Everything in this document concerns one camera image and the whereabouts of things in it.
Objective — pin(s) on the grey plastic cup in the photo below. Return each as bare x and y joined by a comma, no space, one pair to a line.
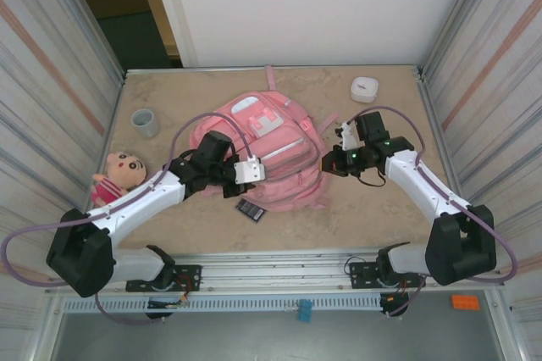
145,121

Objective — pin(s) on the blue connector block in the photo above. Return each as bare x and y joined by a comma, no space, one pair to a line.
305,312

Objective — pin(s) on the orange toy brick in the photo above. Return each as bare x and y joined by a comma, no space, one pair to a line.
466,302

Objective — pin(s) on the cartoon boy plush doll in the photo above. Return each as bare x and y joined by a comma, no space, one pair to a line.
123,170

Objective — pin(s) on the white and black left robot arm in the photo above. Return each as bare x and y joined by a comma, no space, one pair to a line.
139,204

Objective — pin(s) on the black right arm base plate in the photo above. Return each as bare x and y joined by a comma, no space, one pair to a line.
360,274

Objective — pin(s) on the aluminium mounting rail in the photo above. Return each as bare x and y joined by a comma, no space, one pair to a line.
275,272

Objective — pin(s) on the white square alarm clock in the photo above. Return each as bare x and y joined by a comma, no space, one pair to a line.
364,90

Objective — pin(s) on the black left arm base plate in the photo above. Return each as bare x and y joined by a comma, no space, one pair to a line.
190,276

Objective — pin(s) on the aluminium table edge rail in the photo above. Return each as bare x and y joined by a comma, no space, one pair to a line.
381,68

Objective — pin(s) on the pink student backpack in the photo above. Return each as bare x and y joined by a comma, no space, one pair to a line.
288,157

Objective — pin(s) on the black round clamp knob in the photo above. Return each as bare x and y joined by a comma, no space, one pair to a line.
396,310
158,315

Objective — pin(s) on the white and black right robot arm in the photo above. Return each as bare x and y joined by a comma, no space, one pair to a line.
415,179

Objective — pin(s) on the small black calculator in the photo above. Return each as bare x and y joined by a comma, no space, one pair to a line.
253,211

